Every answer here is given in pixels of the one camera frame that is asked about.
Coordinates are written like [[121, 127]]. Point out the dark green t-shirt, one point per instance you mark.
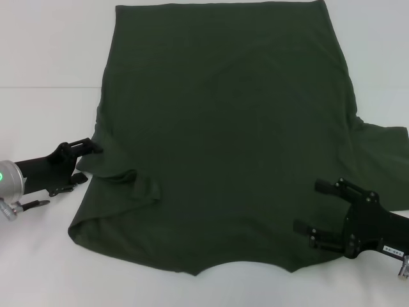
[[223, 128]]

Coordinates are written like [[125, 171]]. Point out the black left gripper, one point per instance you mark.
[[48, 174]]

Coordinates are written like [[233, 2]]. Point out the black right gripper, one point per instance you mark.
[[367, 227]]

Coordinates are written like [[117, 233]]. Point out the silver right gripper knob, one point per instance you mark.
[[404, 267]]

